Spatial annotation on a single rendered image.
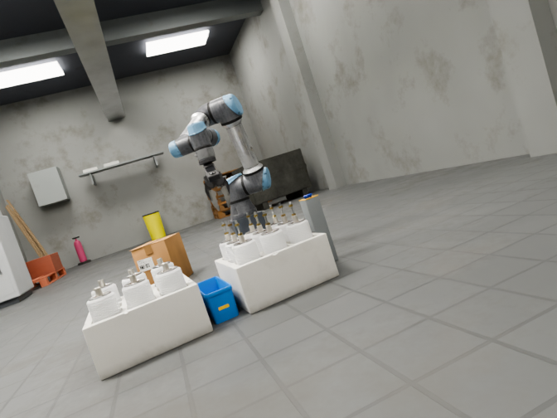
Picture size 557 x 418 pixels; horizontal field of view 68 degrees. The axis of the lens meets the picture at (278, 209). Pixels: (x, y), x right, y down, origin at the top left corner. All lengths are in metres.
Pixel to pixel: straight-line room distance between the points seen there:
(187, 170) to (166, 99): 1.68
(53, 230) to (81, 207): 0.73
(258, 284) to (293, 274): 0.14
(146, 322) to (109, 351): 0.14
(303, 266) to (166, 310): 0.53
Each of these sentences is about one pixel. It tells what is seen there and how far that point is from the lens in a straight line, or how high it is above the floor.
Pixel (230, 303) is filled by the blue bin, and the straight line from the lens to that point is 1.61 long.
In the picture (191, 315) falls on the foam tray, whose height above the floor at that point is 0.08.
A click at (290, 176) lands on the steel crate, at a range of 7.09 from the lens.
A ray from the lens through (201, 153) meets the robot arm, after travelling 1.70.
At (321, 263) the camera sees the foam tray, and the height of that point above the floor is 0.07.
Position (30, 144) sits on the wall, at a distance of 10.14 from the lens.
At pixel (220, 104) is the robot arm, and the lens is 2.14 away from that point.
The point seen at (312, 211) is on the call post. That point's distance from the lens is 1.89.
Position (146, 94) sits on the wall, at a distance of 10.12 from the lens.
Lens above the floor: 0.45
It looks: 4 degrees down
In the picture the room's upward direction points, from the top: 18 degrees counter-clockwise
